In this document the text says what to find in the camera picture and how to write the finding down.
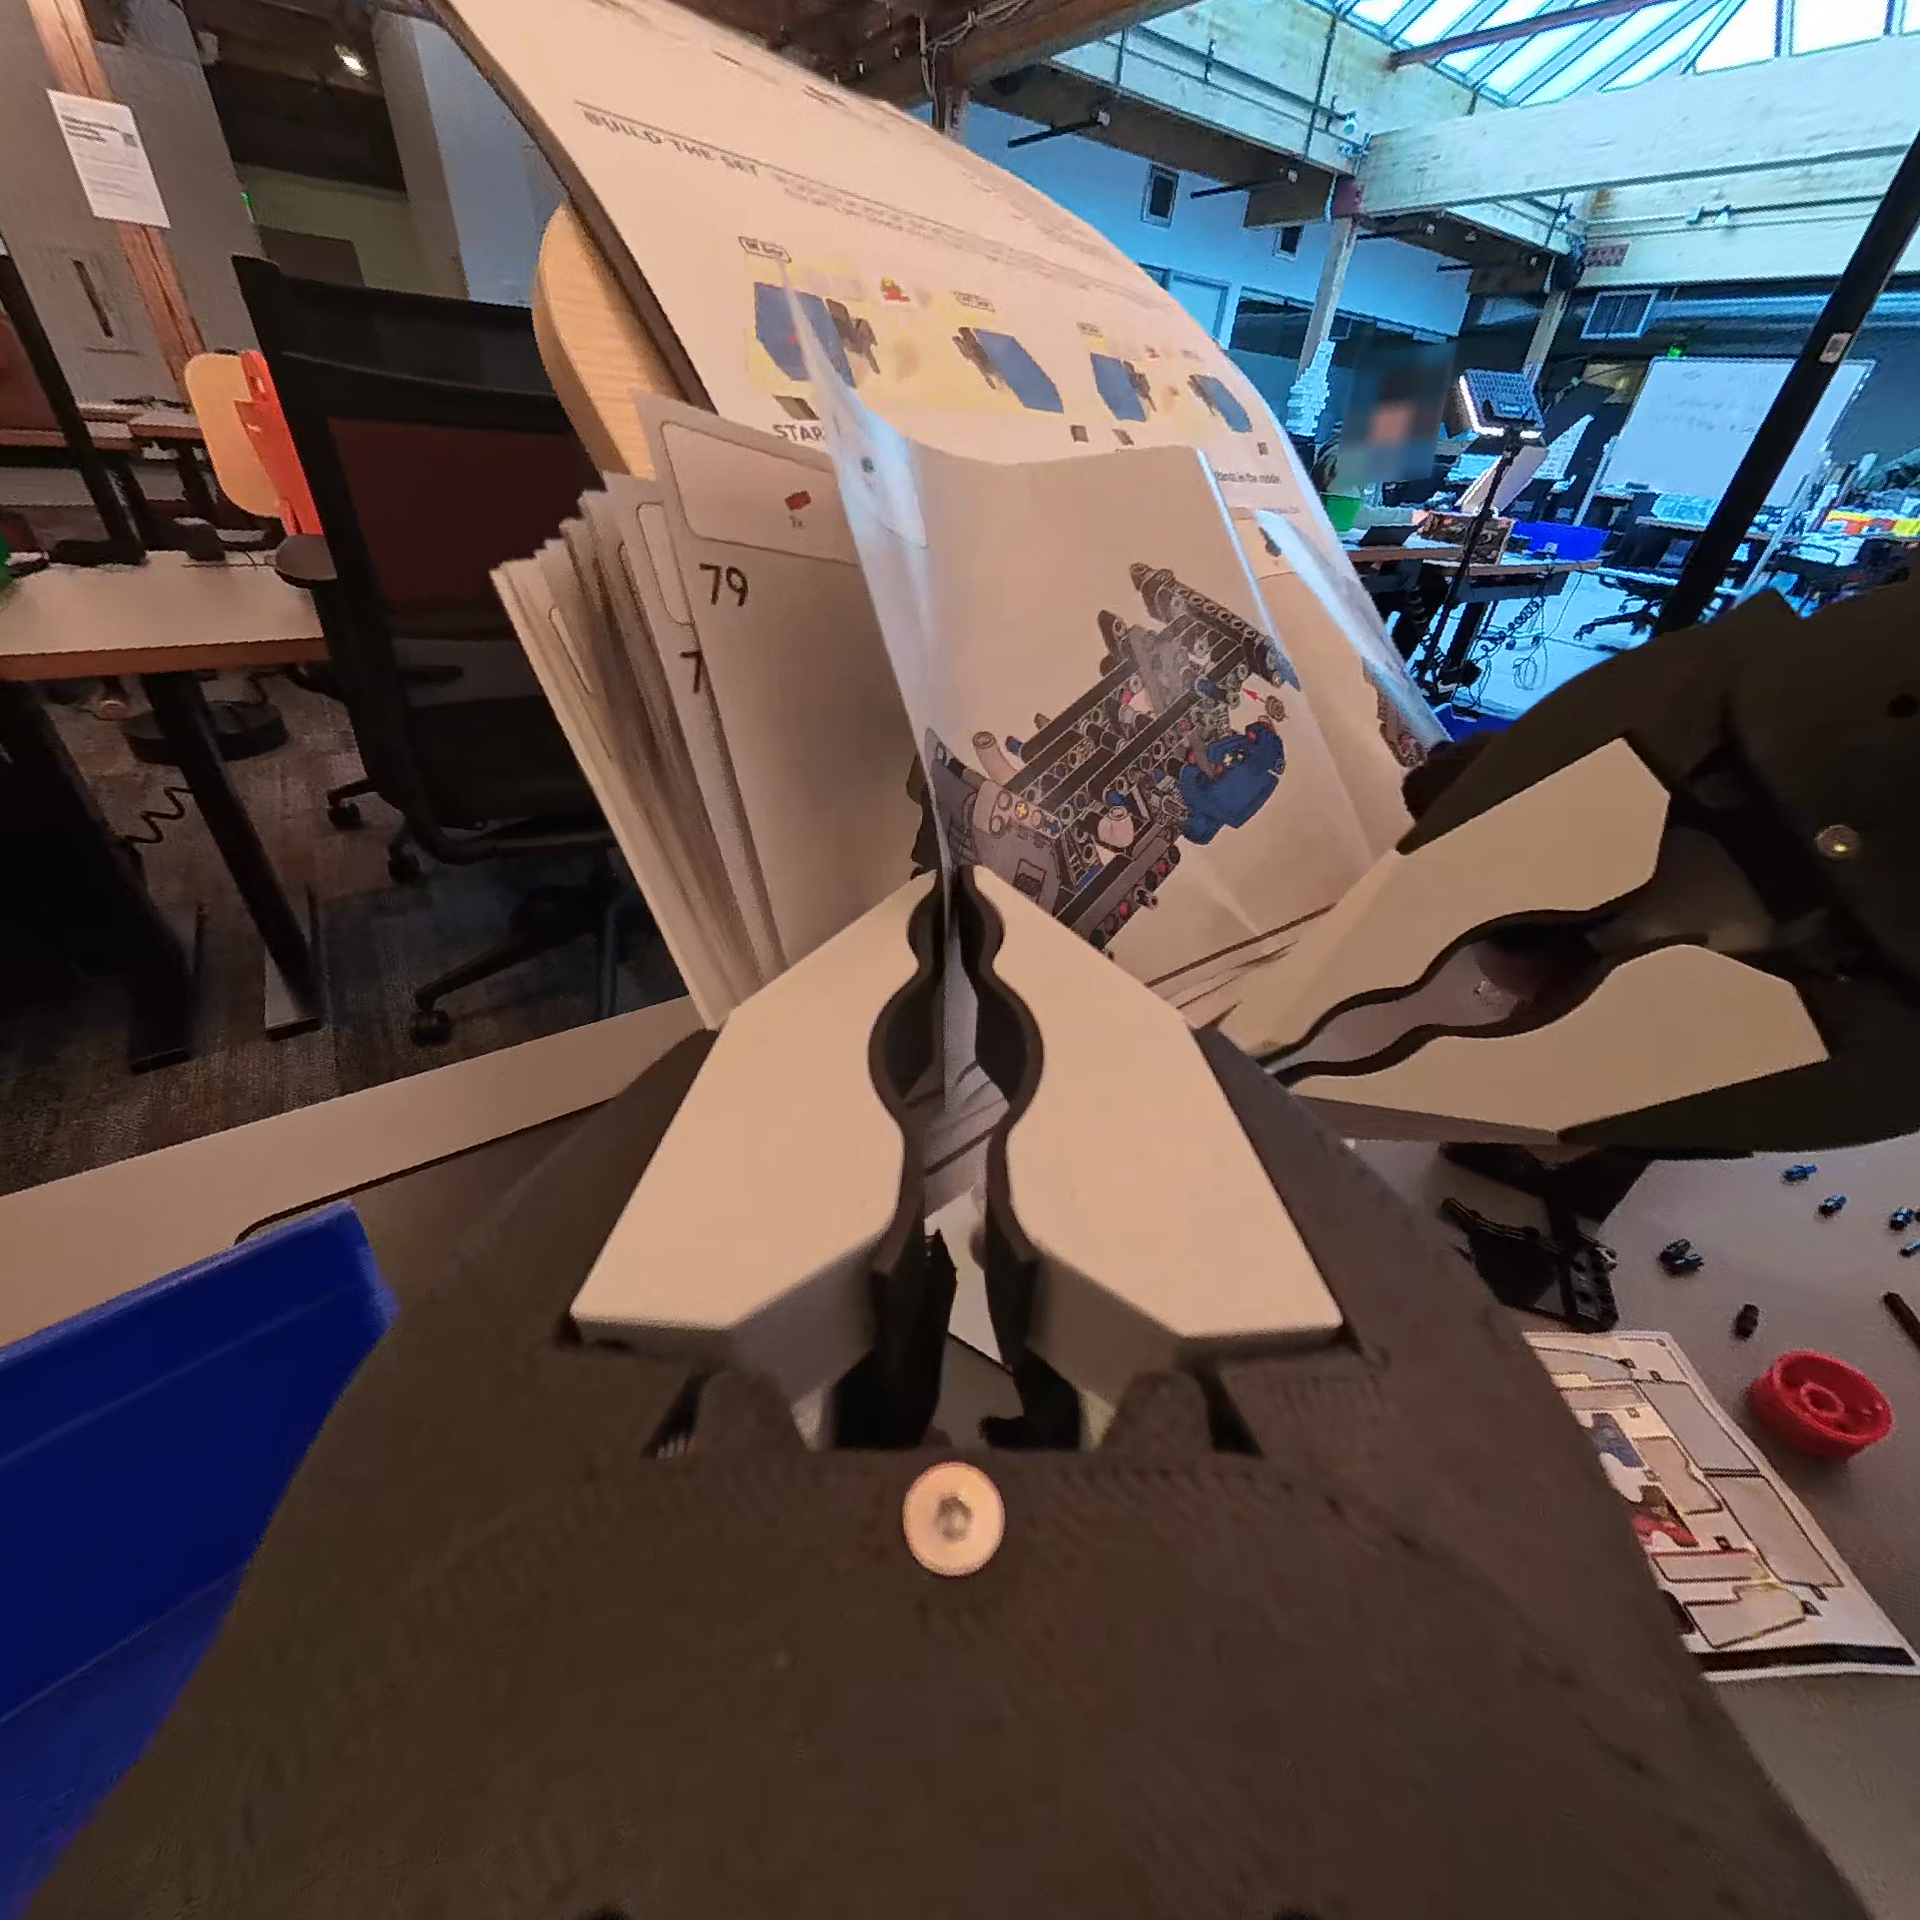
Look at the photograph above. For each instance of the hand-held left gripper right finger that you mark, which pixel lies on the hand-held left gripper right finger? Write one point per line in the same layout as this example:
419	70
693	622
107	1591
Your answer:
1155	1170

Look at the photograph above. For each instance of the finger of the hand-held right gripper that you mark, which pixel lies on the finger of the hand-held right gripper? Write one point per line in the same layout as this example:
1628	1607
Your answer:
1501	841
1651	1054

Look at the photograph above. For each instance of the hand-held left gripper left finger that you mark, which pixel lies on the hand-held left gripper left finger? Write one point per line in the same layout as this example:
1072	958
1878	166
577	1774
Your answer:
747	1170

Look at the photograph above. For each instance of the toy instruction booklet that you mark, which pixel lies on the toy instruction booklet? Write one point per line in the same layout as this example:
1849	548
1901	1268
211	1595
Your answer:
1054	605

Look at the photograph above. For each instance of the grey desk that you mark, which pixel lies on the grey desk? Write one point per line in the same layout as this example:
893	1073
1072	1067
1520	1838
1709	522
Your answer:
150	1201

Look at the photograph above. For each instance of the scattered black connector pins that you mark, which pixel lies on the scattered black connector pins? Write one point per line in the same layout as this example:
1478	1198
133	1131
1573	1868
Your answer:
1681	1263

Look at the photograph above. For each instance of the whiteboard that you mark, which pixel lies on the whiteboard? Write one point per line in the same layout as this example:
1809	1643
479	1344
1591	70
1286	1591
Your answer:
1725	433

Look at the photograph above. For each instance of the long black axle rod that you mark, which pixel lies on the long black axle rod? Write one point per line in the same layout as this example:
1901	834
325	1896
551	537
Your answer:
1901	1315

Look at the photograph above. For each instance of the red toy wheel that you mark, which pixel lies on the red toy wheel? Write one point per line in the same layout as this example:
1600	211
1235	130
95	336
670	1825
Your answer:
1825	1404

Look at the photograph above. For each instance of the colourful sticker sheet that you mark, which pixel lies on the colourful sticker sheet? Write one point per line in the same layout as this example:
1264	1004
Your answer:
1725	1497

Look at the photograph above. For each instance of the blue plastic bin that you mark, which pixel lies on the blue plastic bin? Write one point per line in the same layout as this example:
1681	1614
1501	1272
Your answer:
150	1497

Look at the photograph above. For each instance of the black office chair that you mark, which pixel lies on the black office chair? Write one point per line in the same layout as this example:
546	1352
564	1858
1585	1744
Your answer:
430	509

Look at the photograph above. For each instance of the white side table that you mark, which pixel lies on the white side table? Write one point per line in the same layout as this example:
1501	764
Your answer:
150	614

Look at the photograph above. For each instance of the orange chair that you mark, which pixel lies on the orange chair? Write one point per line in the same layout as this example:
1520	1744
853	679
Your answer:
244	433

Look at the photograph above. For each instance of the white instruction poster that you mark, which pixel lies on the white instruction poster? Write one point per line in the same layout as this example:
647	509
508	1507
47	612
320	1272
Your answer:
842	150

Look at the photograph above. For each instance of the black toy frame piece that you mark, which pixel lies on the black toy frame piece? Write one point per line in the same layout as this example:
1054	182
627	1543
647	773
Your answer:
1533	1263

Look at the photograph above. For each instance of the white wall notice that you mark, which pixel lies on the white wall notice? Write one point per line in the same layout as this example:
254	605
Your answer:
112	164

